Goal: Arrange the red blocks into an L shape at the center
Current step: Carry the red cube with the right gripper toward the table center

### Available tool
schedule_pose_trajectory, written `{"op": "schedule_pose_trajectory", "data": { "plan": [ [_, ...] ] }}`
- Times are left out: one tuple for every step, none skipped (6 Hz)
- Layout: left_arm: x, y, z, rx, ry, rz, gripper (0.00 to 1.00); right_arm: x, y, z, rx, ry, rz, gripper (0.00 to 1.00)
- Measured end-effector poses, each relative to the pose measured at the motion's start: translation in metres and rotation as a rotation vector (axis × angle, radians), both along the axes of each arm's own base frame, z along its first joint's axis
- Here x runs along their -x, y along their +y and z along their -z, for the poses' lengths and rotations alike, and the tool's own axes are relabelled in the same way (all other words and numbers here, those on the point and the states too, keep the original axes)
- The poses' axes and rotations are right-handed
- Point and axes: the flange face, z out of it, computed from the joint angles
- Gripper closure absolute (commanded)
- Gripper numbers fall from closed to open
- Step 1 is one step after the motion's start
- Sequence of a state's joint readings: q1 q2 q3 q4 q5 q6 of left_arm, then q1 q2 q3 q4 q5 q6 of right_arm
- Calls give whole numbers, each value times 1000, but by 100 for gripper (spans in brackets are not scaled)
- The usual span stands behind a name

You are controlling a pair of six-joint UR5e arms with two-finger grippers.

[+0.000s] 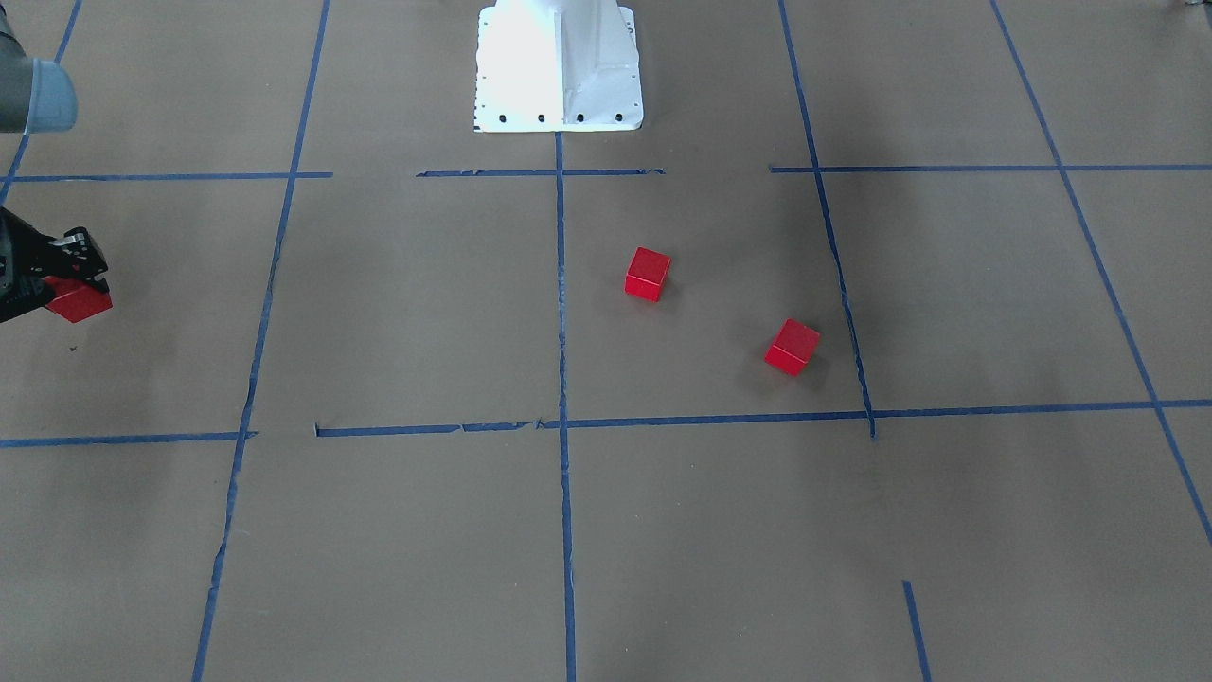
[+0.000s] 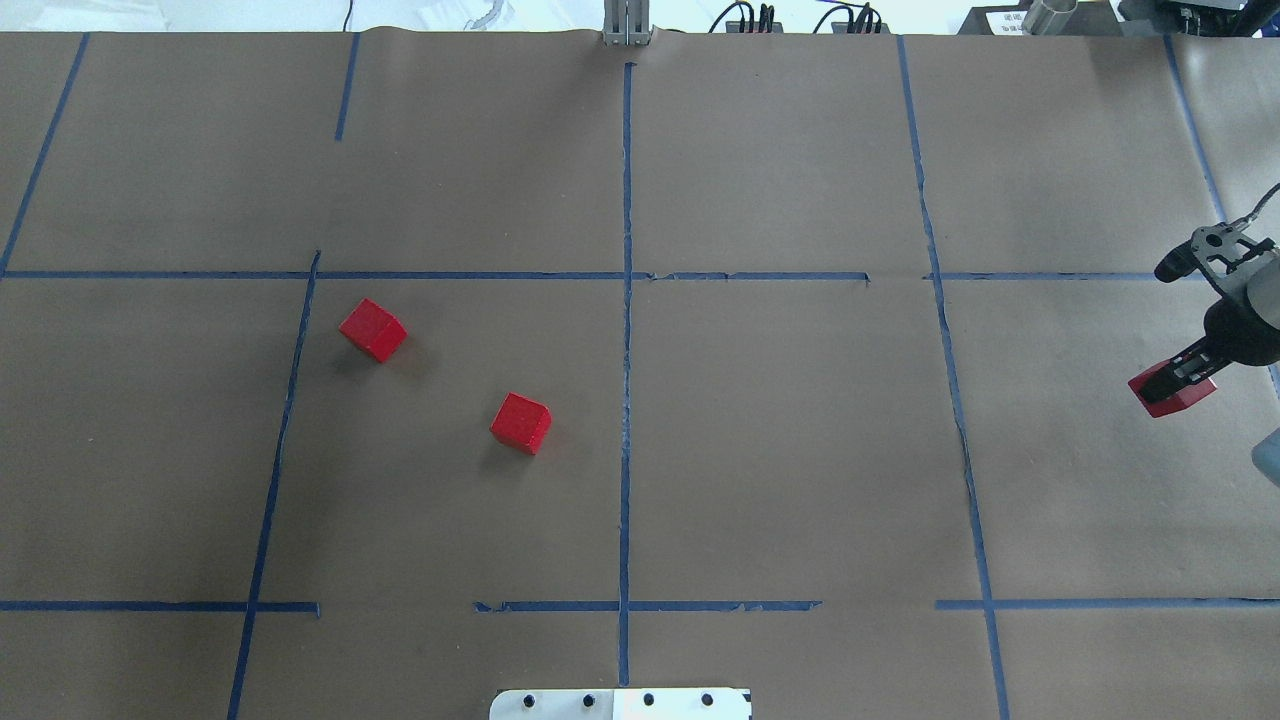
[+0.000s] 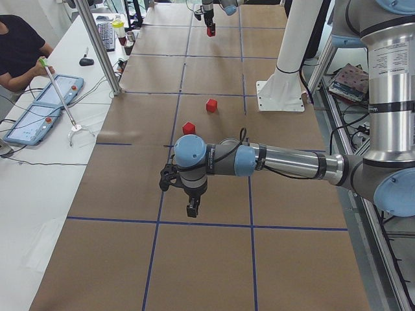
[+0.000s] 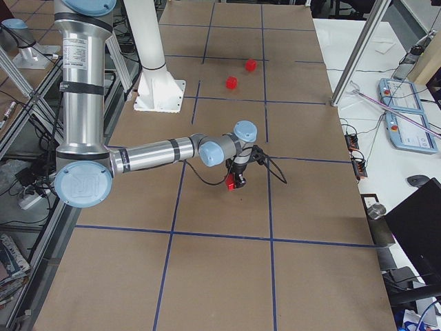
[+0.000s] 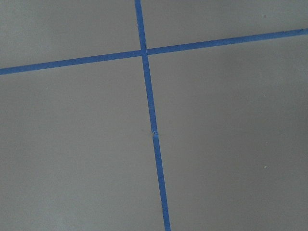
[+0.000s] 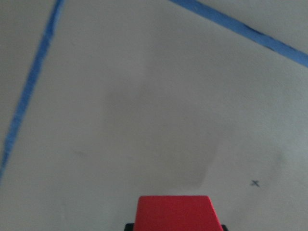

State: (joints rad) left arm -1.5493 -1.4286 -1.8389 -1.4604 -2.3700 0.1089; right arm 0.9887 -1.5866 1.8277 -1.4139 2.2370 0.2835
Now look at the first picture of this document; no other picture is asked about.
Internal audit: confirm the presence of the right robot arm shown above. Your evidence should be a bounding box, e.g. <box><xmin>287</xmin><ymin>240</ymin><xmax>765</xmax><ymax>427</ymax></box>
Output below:
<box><xmin>1</xmin><ymin>21</ymin><xmax>113</xmax><ymax>323</ymax></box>

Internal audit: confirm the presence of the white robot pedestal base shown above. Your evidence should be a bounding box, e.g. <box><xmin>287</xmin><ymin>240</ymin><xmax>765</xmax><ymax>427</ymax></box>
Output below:
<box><xmin>471</xmin><ymin>1</ymin><xmax>645</xmax><ymax>134</ymax></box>

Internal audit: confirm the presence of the brown paper table cover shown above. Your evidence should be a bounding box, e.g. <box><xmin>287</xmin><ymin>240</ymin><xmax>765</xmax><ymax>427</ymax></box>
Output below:
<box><xmin>2</xmin><ymin>1</ymin><xmax>1210</xmax><ymax>681</ymax></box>

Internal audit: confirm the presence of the red cube block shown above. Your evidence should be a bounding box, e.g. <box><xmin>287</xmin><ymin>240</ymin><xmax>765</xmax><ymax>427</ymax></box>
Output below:
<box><xmin>764</xmin><ymin>319</ymin><xmax>822</xmax><ymax>377</ymax></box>
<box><xmin>42</xmin><ymin>276</ymin><xmax>113</xmax><ymax>323</ymax></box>
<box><xmin>624</xmin><ymin>246</ymin><xmax>671</xmax><ymax>302</ymax></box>

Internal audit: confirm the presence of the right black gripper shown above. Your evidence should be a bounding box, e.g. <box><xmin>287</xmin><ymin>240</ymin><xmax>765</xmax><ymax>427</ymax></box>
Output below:
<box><xmin>1</xmin><ymin>208</ymin><xmax>109</xmax><ymax>322</ymax></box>

